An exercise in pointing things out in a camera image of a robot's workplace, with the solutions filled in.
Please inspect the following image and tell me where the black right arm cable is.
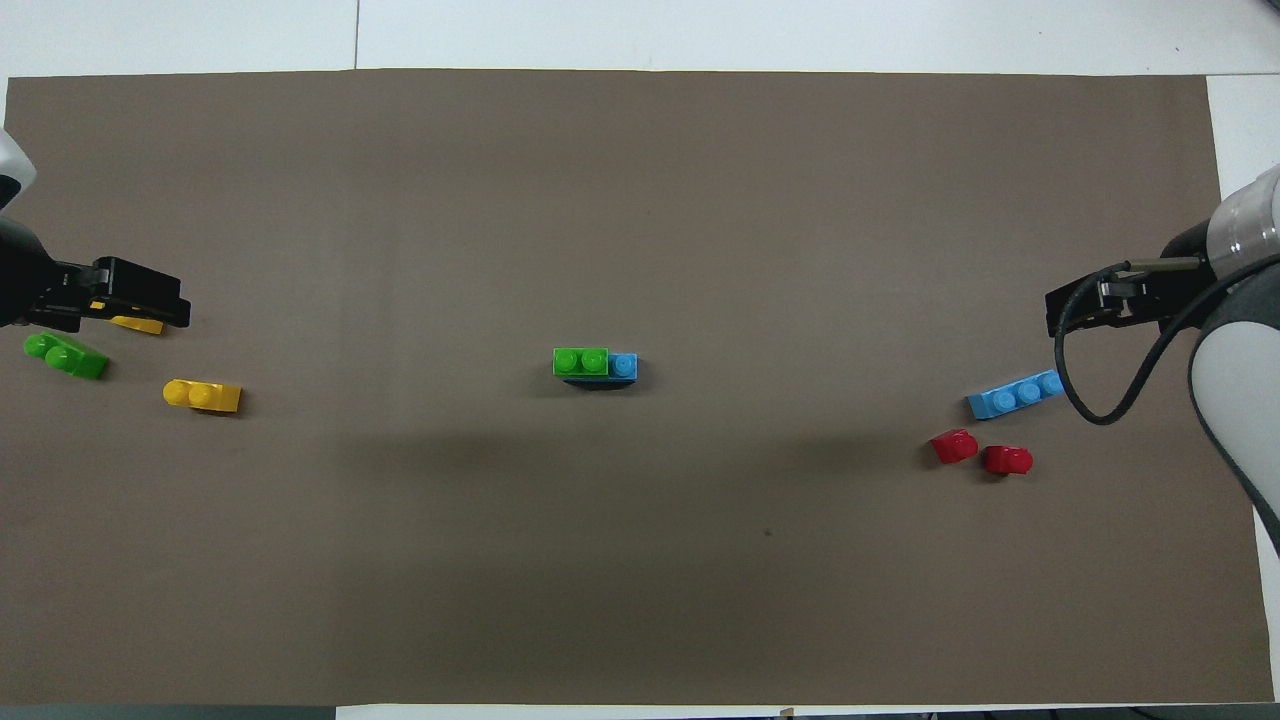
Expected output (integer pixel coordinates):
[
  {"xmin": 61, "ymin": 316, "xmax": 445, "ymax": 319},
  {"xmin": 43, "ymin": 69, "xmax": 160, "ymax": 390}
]
[{"xmin": 1052, "ymin": 257, "xmax": 1280, "ymax": 427}]

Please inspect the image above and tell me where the brown table mat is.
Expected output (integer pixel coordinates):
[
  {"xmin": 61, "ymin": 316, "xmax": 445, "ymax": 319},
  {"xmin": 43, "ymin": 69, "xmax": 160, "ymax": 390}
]
[{"xmin": 0, "ymin": 68, "xmax": 1276, "ymax": 709}]

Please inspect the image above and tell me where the green two-stud toy brick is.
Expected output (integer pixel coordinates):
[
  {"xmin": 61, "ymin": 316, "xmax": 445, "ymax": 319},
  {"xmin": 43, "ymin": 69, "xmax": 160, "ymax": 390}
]
[
  {"xmin": 552, "ymin": 346, "xmax": 610, "ymax": 378},
  {"xmin": 23, "ymin": 333, "xmax": 110, "ymax": 381}
]

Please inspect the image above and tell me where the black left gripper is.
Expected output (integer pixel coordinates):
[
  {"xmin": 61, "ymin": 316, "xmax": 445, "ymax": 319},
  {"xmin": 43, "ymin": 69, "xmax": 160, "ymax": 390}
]
[{"xmin": 0, "ymin": 215, "xmax": 192, "ymax": 333}]

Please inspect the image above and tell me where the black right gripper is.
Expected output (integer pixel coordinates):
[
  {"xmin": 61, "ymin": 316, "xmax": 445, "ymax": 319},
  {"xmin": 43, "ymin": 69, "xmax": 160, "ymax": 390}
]
[{"xmin": 1045, "ymin": 225, "xmax": 1217, "ymax": 338}]

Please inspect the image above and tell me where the yellow two-stud toy brick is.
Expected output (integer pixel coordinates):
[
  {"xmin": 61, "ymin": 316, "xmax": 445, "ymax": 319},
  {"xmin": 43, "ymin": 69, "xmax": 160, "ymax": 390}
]
[
  {"xmin": 162, "ymin": 378, "xmax": 243, "ymax": 415},
  {"xmin": 90, "ymin": 300, "xmax": 166, "ymax": 336}
]

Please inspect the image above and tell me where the blue three-stud toy brick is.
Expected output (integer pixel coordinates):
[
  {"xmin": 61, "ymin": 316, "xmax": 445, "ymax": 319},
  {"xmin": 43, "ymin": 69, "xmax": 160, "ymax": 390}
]
[
  {"xmin": 966, "ymin": 369, "xmax": 1067, "ymax": 421},
  {"xmin": 553, "ymin": 352, "xmax": 640, "ymax": 391}
]

